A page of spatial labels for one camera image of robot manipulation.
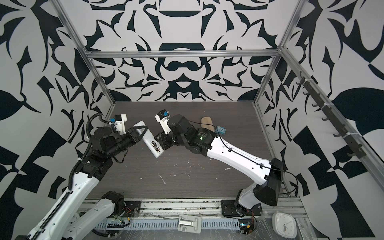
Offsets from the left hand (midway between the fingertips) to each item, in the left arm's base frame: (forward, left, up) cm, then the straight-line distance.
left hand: (147, 124), depth 68 cm
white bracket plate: (-35, -18, -29) cm, 49 cm away
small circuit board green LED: (-37, -44, -32) cm, 66 cm away
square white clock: (-37, -61, -28) cm, 76 cm away
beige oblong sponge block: (+23, -32, -28) cm, 48 cm away
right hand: (-6, -4, -1) cm, 7 cm away
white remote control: (-5, -1, -5) cm, 7 cm away
